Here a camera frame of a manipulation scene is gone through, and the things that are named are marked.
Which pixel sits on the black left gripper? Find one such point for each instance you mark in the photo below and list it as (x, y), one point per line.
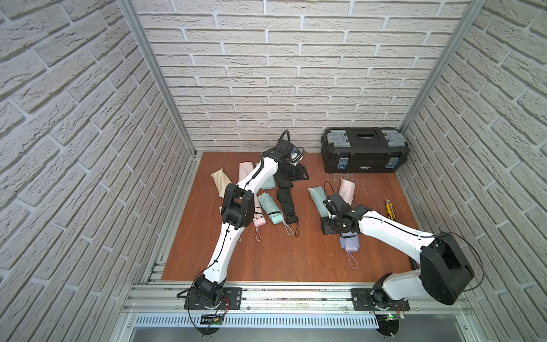
(284, 182)

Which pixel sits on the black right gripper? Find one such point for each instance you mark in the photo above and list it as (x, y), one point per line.
(325, 224)

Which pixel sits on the black umbrella sleeve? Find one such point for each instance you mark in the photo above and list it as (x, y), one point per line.
(282, 180)

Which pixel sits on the black umbrella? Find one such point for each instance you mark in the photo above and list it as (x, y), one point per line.
(291, 220)

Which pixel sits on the mint green sleeved umbrella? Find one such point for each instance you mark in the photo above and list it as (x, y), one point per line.
(269, 184)

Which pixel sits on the lilac sleeved umbrella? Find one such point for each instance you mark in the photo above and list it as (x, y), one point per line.
(350, 243)

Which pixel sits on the light pink sleeved umbrella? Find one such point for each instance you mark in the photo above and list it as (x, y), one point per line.
(245, 168)

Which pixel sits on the beige umbrella sleeve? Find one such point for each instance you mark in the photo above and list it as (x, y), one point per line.
(221, 181)

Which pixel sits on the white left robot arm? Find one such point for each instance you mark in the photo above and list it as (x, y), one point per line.
(238, 211)

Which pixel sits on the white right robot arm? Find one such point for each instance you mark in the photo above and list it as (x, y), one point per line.
(444, 271)

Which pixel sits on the small mint green sleeve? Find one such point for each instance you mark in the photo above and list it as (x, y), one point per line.
(318, 195)

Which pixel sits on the yellow utility knife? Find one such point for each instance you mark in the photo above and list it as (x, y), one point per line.
(390, 210)

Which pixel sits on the black plastic toolbox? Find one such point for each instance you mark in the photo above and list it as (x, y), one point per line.
(363, 150)

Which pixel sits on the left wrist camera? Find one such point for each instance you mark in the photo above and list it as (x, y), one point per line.
(288, 150)

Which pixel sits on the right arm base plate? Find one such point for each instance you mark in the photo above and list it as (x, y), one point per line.
(365, 299)

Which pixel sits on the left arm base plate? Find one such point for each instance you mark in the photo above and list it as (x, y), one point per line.
(229, 299)

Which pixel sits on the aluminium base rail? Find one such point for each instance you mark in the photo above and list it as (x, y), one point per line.
(291, 305)

